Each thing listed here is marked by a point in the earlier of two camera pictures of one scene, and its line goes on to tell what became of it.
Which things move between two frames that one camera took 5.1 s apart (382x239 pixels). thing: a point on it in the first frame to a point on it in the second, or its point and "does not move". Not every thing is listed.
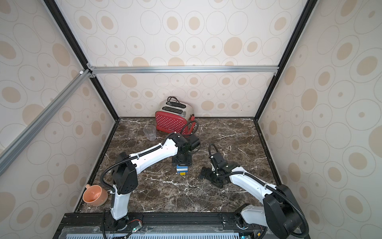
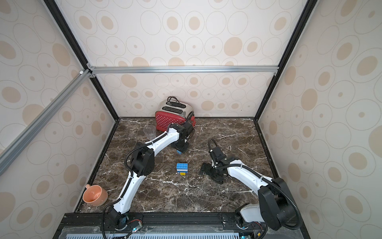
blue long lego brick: [181, 167] does not move
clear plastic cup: [150, 131] does not move
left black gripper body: [185, 160] to [181, 145]
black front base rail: [91, 225] does not move
